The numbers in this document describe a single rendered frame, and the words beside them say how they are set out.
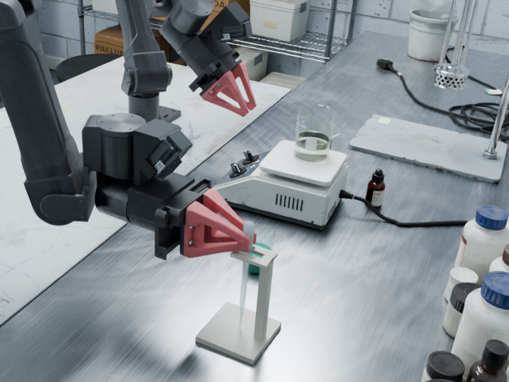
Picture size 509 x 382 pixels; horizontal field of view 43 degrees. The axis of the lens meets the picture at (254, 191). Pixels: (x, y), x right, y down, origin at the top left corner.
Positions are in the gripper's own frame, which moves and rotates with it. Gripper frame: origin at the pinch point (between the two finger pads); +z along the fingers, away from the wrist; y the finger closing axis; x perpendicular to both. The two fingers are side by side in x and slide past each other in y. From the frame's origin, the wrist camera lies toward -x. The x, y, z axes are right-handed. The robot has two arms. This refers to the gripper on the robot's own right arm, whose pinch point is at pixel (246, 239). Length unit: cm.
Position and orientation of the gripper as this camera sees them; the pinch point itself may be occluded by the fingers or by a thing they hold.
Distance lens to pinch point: 74.6
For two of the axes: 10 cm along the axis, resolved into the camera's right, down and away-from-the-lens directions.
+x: -0.8, 8.7, 4.8
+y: 4.6, -4.0, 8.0
